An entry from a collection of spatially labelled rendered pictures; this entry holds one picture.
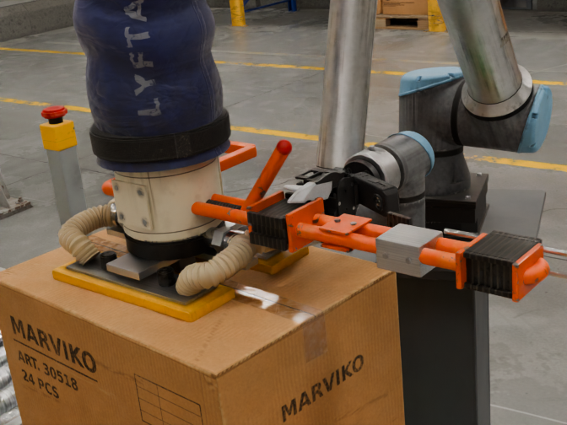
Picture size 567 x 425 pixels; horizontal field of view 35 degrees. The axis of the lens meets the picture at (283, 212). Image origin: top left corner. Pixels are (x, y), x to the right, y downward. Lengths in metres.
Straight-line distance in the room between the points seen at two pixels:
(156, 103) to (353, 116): 0.42
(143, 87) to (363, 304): 0.47
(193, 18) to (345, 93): 0.37
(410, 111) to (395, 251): 0.89
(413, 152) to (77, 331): 0.63
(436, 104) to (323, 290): 0.75
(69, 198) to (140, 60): 1.23
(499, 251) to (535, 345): 2.07
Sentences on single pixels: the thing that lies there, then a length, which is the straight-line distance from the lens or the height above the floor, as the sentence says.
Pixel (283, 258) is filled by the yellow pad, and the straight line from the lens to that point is 1.49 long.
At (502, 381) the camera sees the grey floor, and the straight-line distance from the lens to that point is 2.98.
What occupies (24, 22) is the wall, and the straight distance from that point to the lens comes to 12.32.
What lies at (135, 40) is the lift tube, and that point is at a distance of 1.34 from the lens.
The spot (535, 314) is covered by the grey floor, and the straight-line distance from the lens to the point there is 3.39.
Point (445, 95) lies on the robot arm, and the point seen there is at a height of 1.08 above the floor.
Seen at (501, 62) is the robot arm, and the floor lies 1.18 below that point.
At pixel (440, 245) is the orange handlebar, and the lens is 1.21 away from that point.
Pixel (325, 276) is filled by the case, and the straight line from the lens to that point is 1.45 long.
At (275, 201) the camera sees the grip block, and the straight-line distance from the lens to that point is 1.37.
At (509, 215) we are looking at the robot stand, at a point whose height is 0.75.
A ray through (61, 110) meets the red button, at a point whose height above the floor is 1.03.
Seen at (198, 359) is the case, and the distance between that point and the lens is 1.25.
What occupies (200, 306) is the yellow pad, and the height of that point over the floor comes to 0.97.
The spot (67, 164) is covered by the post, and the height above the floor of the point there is 0.89.
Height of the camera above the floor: 1.55
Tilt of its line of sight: 20 degrees down
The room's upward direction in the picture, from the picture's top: 6 degrees counter-clockwise
